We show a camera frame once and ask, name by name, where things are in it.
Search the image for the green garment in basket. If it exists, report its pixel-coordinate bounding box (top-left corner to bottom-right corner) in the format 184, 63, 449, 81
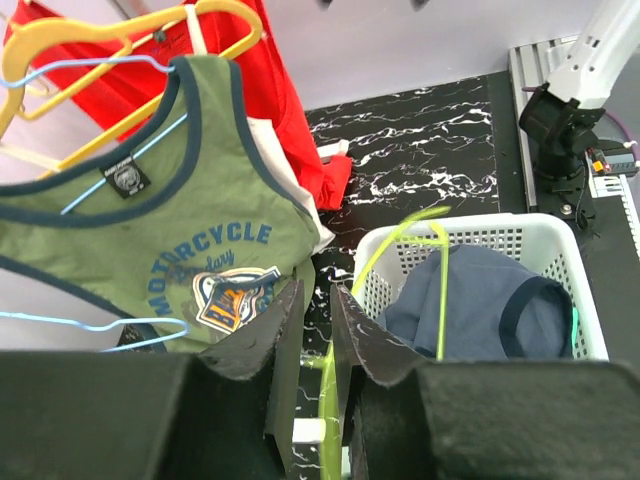
571, 306, 580, 352

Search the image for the white pink garment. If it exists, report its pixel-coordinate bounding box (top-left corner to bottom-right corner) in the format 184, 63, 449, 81
247, 117, 335, 254

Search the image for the white front laundry basket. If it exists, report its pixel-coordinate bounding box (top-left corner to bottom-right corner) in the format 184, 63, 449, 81
355, 213, 609, 361

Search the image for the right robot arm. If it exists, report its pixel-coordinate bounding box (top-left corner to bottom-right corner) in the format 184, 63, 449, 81
519, 1, 639, 230

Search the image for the light blue wire hanger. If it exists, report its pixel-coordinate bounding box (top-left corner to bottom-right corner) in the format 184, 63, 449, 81
0, 54, 191, 354

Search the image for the neon green hanger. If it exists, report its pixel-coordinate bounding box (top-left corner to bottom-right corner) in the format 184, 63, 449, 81
304, 206, 450, 480

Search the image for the red tank top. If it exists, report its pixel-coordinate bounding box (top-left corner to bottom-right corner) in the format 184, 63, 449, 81
8, 0, 352, 211

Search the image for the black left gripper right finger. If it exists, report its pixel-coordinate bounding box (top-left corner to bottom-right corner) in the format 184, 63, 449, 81
330, 286, 639, 479

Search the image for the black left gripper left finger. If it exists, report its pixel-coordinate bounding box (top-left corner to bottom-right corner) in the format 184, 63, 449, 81
1, 281, 304, 479

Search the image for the blue-grey tank top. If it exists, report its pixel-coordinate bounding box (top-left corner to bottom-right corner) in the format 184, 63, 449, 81
376, 245, 574, 361

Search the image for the yellow hanger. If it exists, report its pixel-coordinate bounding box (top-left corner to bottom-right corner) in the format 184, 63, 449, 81
0, 0, 265, 180

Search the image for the olive green tank top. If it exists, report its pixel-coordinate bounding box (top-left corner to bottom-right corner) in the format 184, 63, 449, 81
1, 55, 319, 352

